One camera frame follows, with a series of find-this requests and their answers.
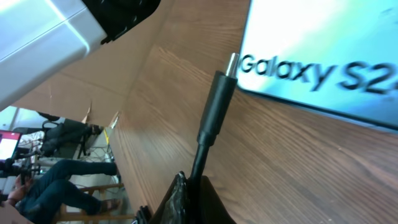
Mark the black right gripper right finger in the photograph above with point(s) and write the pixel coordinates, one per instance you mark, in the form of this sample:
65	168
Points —
209	208

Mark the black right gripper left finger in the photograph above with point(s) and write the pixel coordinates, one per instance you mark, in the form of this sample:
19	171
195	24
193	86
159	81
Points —
174	208

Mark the Samsung Galaxy smartphone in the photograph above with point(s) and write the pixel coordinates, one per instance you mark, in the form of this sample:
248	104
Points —
333	57

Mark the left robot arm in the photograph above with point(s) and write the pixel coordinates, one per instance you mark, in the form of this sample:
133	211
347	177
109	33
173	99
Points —
41	37

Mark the wooden chair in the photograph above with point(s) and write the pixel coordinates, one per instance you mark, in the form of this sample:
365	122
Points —
90	205

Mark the black office chair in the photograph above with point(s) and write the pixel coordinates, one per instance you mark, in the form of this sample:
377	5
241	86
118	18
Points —
51	136

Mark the seated person in jeans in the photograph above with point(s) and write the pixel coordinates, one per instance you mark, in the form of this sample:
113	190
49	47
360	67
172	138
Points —
38	200

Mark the red and white monitor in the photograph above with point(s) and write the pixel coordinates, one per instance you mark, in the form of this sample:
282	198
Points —
9	143

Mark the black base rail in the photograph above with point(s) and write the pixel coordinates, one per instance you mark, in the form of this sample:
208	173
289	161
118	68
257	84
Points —
143	215

